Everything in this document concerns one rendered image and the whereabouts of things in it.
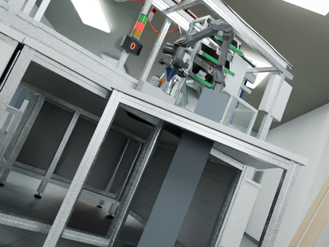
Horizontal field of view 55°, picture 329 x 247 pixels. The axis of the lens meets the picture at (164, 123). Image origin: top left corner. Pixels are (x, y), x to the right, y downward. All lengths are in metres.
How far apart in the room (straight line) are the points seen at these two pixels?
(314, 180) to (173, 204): 4.17
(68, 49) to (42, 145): 1.84
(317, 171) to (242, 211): 2.46
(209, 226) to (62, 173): 1.69
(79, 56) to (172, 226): 0.90
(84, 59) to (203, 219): 1.34
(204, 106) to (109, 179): 2.08
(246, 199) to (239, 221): 0.23
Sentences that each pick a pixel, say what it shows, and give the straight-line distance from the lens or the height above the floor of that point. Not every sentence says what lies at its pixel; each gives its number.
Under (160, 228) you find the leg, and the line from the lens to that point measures 1.57.
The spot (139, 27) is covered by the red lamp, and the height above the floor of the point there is 1.33.
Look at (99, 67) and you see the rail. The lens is 1.56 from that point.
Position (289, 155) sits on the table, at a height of 0.84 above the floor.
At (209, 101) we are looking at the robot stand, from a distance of 1.63.
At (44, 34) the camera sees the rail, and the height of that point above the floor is 0.92.
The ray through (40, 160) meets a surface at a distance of 3.26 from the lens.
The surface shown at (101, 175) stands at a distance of 3.48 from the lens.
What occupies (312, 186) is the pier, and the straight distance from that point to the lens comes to 5.53.
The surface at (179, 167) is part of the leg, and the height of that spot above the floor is 0.63.
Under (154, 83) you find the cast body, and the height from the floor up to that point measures 1.04.
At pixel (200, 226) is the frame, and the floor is 0.35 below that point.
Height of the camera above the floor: 0.56
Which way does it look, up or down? 9 degrees up
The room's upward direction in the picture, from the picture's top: 23 degrees clockwise
